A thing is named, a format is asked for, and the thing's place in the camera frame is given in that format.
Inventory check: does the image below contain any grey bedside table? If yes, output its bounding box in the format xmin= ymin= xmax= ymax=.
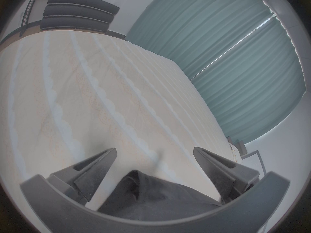
xmin=226 ymin=136 xmax=247 ymax=155

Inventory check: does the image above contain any bed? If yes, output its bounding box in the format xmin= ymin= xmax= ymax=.
xmin=0 ymin=31 xmax=268 ymax=215

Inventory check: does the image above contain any black T-shirt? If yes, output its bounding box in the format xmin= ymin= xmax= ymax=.
xmin=97 ymin=170 xmax=225 ymax=221

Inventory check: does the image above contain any black chest of drawers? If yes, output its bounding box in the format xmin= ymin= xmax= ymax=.
xmin=40 ymin=0 xmax=120 ymax=33

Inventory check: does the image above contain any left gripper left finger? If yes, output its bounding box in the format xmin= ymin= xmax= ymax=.
xmin=49 ymin=148 xmax=118 ymax=203

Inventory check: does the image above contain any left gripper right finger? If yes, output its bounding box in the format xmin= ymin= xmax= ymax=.
xmin=193 ymin=147 xmax=260 ymax=205

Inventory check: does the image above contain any white printed pillow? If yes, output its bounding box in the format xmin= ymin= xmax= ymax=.
xmin=228 ymin=143 xmax=243 ymax=165

